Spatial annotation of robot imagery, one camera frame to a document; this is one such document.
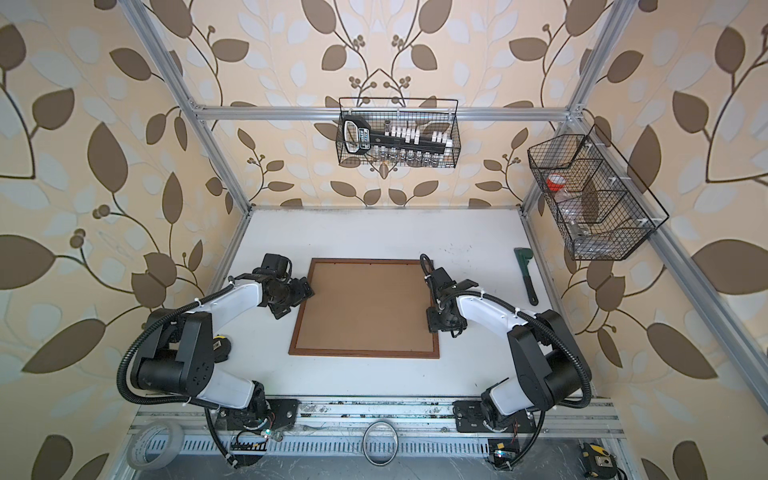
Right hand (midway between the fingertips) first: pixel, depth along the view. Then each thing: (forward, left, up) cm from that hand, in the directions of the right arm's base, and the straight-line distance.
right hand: (441, 328), depth 88 cm
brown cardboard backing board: (+8, +22, +1) cm, 24 cm away
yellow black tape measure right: (-33, -31, +1) cm, 45 cm away
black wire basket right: (+16, -39, +33) cm, 54 cm away
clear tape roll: (-26, +75, +1) cm, 79 cm away
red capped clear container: (+31, -34, +29) cm, 55 cm away
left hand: (+11, +41, +3) cm, 43 cm away
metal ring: (-27, +14, +3) cm, 31 cm away
